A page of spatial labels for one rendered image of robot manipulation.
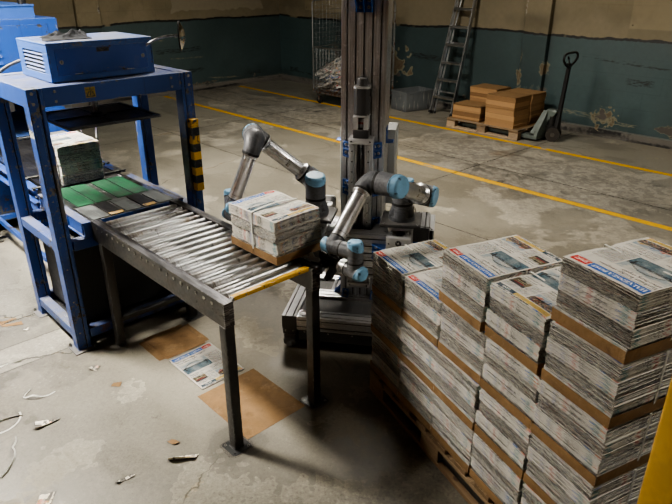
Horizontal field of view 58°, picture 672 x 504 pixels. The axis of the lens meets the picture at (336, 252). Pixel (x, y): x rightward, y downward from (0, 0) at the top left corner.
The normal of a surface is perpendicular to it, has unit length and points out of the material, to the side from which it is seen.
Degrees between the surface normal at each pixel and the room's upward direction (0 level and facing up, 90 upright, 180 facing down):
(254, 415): 0
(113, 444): 0
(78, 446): 0
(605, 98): 90
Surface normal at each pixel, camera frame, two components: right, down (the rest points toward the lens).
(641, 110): -0.73, 0.29
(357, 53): -0.17, 0.40
